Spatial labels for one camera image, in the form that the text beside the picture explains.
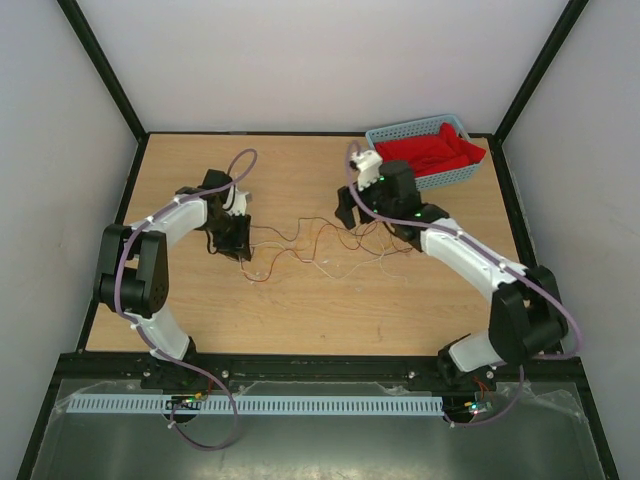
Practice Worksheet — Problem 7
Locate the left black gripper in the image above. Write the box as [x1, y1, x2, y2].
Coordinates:
[204, 210, 251, 261]

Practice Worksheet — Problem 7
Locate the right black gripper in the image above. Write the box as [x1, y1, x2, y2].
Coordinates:
[334, 169, 398, 231]

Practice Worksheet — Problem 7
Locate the red wire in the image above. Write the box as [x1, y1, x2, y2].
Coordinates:
[238, 219, 416, 282]

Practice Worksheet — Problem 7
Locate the white wire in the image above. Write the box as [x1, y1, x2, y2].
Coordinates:
[247, 239, 416, 286]

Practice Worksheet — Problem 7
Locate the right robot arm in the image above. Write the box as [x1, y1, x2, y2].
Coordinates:
[335, 150, 570, 389]

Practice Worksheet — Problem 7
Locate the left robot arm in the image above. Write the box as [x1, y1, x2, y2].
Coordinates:
[93, 169, 252, 388]

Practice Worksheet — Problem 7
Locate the red cloth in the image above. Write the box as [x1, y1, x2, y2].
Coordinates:
[374, 122, 488, 183]

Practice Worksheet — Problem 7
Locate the light blue plastic basket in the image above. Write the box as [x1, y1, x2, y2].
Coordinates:
[365, 114, 482, 199]

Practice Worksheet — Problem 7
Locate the left green circuit board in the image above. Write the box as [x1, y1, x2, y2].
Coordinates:
[164, 395, 202, 411]

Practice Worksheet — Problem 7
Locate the green circuit board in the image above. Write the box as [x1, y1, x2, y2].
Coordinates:
[164, 395, 202, 411]
[463, 400, 493, 416]

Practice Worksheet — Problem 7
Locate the right green circuit board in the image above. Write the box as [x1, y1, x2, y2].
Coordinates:
[463, 400, 493, 416]

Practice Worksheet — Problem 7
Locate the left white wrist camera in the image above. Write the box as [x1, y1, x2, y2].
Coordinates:
[224, 187, 252, 216]

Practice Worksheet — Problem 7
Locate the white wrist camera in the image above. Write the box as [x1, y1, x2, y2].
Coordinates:
[224, 187, 252, 216]
[350, 150, 382, 191]

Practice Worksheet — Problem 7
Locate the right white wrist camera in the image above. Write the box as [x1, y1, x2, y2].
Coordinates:
[350, 150, 382, 191]

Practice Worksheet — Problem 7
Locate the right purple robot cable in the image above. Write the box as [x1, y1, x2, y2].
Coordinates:
[345, 141, 585, 429]

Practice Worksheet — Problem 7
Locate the light blue slotted cable duct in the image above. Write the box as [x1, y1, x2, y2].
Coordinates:
[66, 394, 442, 417]

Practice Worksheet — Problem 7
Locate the black aluminium frame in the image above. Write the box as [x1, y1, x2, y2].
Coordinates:
[17, 1, 618, 479]

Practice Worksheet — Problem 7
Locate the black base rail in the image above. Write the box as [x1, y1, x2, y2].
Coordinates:
[52, 352, 586, 394]

